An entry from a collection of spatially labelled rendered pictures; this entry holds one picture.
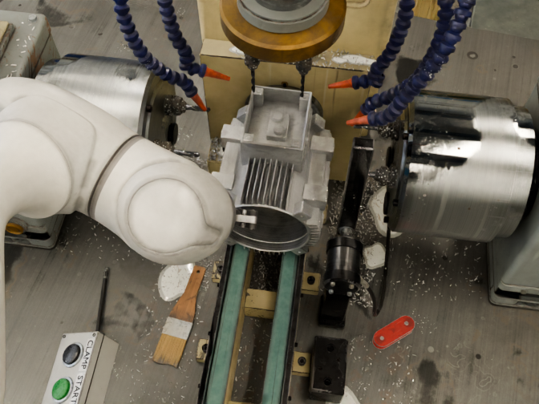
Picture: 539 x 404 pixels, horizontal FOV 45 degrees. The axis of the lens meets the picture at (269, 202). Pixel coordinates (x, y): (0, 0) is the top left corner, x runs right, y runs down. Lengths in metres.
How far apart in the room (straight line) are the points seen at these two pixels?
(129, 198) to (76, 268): 0.75
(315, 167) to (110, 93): 0.36
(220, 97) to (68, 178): 0.62
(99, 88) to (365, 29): 0.48
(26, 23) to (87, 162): 0.62
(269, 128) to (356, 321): 0.42
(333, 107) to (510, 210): 0.36
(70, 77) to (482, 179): 0.68
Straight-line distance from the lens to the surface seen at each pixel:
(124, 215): 0.61
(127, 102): 1.08
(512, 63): 1.71
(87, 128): 0.67
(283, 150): 1.03
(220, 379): 1.10
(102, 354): 0.99
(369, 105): 1.03
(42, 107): 0.68
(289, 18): 0.90
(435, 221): 1.09
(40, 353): 1.30
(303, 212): 1.02
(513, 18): 3.07
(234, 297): 1.15
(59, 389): 0.98
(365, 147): 0.90
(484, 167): 1.06
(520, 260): 1.19
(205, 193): 0.61
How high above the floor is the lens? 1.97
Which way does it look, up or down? 59 degrees down
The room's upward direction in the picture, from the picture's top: straight up
